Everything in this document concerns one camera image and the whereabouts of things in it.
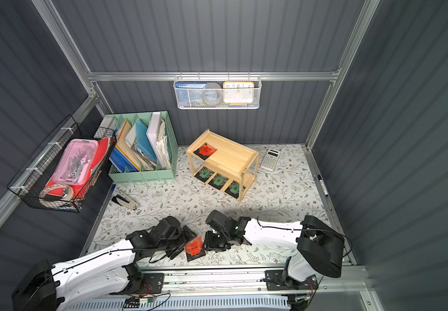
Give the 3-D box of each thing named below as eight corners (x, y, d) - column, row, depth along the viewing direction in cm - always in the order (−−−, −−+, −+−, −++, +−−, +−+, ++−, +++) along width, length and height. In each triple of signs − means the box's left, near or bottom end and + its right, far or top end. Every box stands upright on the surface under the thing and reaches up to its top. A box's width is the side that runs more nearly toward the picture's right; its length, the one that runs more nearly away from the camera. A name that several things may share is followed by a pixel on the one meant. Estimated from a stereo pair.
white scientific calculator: (259, 167, 113) (260, 164, 111) (268, 149, 122) (269, 147, 120) (273, 172, 111) (274, 169, 109) (281, 153, 120) (281, 151, 118)
